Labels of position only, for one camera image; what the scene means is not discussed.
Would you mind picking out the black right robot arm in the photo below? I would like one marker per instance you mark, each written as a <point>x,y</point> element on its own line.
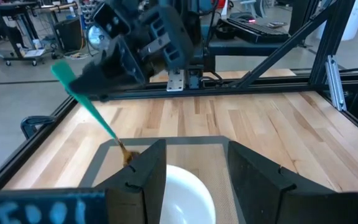
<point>202,37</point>

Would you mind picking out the dark keyboard table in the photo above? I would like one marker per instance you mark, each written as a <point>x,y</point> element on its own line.
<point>244,48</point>

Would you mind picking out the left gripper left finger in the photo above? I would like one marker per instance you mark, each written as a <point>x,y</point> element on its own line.
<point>135,186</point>

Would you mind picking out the tan mat with grey border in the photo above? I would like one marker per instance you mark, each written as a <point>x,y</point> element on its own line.
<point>194,155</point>

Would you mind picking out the black table clamp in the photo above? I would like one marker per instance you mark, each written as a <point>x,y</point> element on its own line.
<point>36,123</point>

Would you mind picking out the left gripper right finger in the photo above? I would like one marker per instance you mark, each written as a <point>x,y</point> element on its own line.
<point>256,186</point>

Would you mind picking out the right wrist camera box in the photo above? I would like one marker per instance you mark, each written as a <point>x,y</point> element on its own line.
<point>110,18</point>

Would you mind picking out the black wheeled cart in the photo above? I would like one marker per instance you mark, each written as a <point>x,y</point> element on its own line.
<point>14,37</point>

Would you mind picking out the black backlit keyboard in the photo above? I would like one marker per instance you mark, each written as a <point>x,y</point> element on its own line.
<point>253,29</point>

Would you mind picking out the black box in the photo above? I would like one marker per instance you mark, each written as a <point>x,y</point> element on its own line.
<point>68,34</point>

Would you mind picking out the black aluminium table frame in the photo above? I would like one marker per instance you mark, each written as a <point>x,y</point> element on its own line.
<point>275,84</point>

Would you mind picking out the silver aluminium bracket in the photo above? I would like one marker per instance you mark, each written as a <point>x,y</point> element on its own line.
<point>336,84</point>

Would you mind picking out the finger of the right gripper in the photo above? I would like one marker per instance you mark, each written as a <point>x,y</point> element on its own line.
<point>104,74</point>

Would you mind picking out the white cylinder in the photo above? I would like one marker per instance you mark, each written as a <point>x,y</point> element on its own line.
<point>353,18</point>

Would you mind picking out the white round bowl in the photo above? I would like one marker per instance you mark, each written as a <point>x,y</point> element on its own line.
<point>185,196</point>

